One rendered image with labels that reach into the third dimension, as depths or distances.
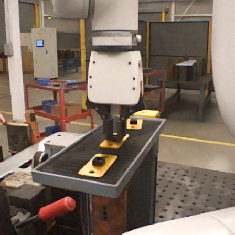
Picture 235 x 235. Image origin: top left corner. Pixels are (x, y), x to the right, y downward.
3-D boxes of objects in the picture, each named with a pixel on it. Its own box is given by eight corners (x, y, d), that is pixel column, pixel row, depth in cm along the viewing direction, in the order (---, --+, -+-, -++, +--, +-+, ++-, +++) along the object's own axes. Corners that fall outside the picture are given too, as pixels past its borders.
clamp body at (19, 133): (23, 193, 124) (14, 116, 115) (51, 200, 120) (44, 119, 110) (8, 205, 115) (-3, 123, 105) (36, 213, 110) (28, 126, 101)
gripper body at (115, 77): (146, 43, 53) (145, 100, 56) (96, 43, 56) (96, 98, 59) (137, 43, 46) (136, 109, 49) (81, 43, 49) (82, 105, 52)
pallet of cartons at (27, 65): (35, 72, 1390) (33, 45, 1356) (24, 74, 1319) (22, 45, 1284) (17, 72, 1435) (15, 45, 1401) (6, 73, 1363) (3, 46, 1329)
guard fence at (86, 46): (144, 91, 830) (145, 21, 779) (149, 91, 824) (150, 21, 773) (79, 117, 530) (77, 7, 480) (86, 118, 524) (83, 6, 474)
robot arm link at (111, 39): (144, 32, 53) (143, 48, 54) (100, 33, 56) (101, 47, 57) (134, 30, 46) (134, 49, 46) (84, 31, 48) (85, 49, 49)
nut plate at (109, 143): (112, 134, 61) (112, 128, 60) (129, 135, 59) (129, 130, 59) (98, 147, 53) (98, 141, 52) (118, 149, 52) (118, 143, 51)
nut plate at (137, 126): (127, 119, 72) (127, 115, 72) (142, 120, 71) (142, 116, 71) (124, 129, 64) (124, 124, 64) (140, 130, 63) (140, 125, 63)
